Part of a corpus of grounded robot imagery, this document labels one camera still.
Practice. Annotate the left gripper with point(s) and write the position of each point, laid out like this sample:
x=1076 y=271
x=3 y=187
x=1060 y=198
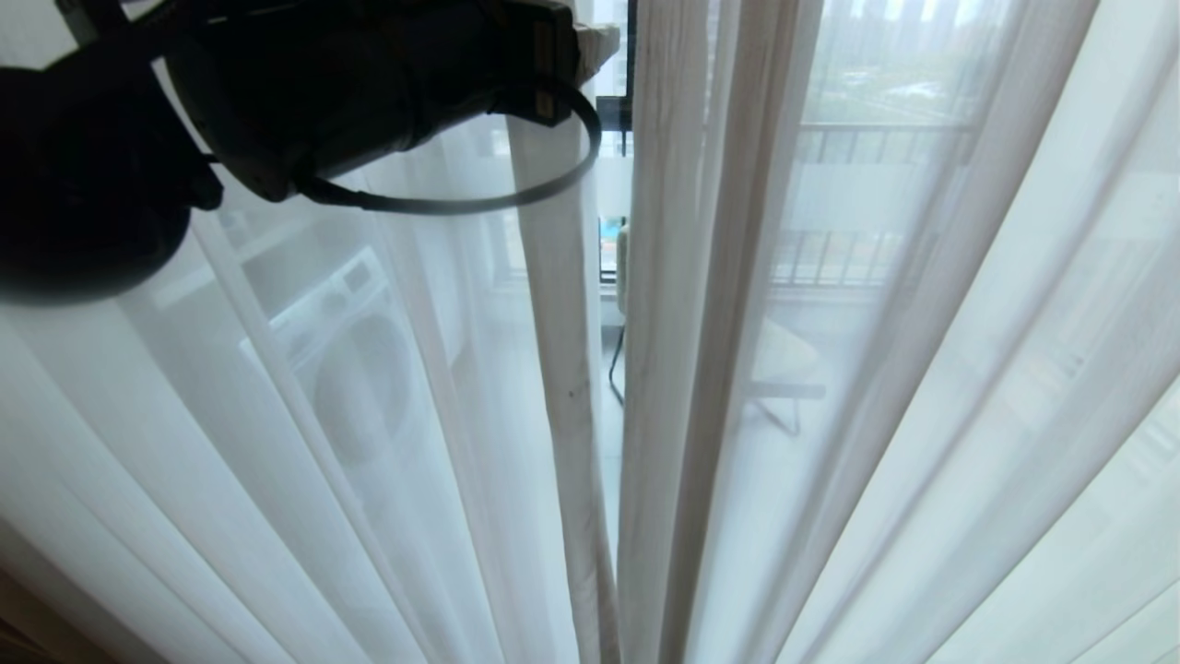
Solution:
x=369 y=74

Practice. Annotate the black door frame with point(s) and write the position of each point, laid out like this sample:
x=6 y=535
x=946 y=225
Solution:
x=616 y=115

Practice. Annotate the white balcony chair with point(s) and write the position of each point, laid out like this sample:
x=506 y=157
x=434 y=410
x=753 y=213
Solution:
x=784 y=355

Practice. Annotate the sheer white curtain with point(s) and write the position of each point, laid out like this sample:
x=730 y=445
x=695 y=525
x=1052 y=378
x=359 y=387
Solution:
x=442 y=461
x=922 y=443

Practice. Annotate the white washing machine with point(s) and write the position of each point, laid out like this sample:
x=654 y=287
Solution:
x=359 y=369

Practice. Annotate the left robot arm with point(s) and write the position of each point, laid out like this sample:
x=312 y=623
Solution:
x=83 y=184

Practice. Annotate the dark metal balcony railing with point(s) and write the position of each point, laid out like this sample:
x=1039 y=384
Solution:
x=876 y=143

